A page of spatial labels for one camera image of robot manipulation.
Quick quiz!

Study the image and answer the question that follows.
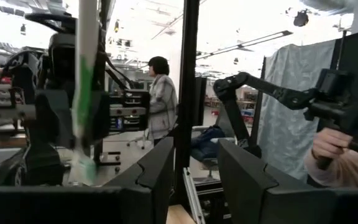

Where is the green and white toothbrush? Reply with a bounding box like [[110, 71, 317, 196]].
[[71, 0, 103, 187]]

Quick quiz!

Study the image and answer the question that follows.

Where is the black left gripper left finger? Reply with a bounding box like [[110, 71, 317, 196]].
[[0, 136, 175, 224]]

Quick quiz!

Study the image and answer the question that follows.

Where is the pale blue patterned curtain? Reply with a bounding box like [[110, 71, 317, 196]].
[[257, 39, 344, 183]]

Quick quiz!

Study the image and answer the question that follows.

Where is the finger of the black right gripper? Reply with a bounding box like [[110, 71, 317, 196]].
[[35, 89, 76, 149], [88, 91, 111, 142]]

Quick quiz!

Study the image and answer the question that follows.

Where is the grey mesh office chair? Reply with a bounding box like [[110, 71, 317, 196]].
[[193, 124, 231, 181]]

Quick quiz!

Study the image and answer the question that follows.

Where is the black flat panel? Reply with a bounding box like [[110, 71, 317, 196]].
[[193, 76, 208, 127]]

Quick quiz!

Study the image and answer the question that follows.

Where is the silver aluminium extrusion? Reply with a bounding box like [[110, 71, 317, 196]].
[[181, 167, 207, 224]]

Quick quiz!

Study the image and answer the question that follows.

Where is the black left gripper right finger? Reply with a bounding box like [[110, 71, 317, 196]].
[[218, 138, 358, 224]]

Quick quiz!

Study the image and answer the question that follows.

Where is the blue denim jacket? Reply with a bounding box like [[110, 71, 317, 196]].
[[190, 124, 227, 162]]

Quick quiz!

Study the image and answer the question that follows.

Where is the black ceiling spotlight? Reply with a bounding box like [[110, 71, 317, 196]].
[[293, 9, 310, 27]]

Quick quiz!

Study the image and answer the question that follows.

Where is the person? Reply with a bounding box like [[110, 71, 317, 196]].
[[147, 55, 179, 147], [303, 146, 358, 189]]

